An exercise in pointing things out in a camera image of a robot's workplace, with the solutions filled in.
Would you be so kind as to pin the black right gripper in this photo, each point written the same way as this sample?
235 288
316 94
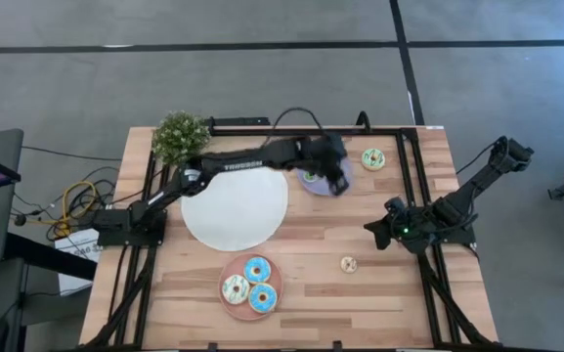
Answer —
396 227

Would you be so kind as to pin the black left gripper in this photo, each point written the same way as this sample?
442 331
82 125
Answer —
330 151

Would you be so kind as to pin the white and green iced donut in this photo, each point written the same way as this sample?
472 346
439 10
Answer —
310 176

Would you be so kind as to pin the blue iced donut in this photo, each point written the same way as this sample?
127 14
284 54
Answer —
254 298
248 270

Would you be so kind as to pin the white iced striped donut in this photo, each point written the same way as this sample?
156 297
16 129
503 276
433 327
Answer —
229 288

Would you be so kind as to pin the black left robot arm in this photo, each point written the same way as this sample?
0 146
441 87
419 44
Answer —
242 163

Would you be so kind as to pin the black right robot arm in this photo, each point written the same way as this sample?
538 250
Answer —
477 186

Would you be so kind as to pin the purple round plate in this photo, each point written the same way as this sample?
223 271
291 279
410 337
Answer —
318 188

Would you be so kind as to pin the small sprinkled white donut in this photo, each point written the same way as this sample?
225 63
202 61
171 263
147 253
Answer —
344 264

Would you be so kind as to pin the black table clamp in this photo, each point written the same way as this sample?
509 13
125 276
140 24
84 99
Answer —
363 115

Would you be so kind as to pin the black flat bar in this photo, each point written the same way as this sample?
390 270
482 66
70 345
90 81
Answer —
240 120

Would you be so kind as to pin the pink round plate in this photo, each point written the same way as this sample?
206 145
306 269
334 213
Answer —
249 314

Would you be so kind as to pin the green potted plant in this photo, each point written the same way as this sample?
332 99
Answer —
180 137

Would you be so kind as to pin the white paper sheet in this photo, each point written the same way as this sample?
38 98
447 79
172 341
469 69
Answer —
73 244

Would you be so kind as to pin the black desk beam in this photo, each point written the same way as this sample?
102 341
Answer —
47 256

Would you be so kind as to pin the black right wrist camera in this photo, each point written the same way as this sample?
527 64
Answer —
395 206

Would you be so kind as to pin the black aluminium table frame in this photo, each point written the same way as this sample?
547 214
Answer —
311 132

